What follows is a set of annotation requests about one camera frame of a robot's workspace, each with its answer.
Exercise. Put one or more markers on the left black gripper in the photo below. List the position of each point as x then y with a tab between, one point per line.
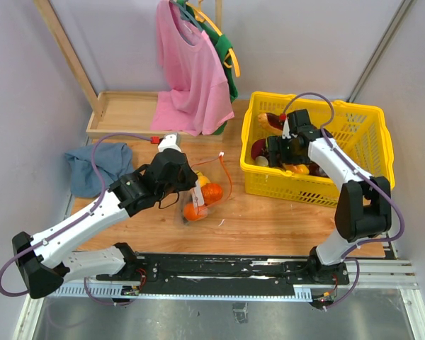
190	180

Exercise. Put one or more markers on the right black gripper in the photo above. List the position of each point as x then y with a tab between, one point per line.
276	143

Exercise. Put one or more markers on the white garlic toy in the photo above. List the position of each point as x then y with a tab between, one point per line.
261	161

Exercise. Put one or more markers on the clear zip top bag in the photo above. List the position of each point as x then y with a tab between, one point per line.
215	169

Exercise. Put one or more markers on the orange pumpkin toy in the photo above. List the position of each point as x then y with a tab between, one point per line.
212	193

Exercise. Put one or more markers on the yellow banana toy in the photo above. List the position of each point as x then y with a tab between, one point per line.
297	169

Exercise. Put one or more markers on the orange tangerine toy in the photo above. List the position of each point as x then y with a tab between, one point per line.
194	213

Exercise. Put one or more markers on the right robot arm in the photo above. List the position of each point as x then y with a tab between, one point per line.
363	211

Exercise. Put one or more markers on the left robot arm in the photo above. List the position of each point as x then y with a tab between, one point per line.
49	259

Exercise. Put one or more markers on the dark red apple toy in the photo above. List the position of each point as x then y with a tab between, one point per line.
316	170

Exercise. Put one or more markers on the chocolate eclair toy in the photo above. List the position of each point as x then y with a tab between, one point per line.
271	123

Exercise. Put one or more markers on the dark red eggplant toy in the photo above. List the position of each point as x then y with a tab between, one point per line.
259	149

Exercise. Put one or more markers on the yellow plastic basket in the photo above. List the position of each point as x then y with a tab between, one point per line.
359	130

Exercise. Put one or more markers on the wooden tray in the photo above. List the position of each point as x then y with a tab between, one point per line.
124	111

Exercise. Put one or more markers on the pink t-shirt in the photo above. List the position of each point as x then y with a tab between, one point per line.
198	101

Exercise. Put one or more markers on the green t-shirt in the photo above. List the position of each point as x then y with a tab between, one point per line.
222	46

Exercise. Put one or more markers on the grey clothes hanger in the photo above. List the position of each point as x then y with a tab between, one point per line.
188	27

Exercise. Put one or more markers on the yellow clothes hanger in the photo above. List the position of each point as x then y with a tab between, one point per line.
218	23

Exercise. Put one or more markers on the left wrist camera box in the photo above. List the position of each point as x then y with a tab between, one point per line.
169	141

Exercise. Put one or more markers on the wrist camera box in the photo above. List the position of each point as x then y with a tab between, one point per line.
169	141
286	126

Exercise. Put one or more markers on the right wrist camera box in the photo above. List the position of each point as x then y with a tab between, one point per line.
286	126

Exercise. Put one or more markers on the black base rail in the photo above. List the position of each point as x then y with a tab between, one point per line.
224	276

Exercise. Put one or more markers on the wooden rack post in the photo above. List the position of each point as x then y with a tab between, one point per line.
54	25

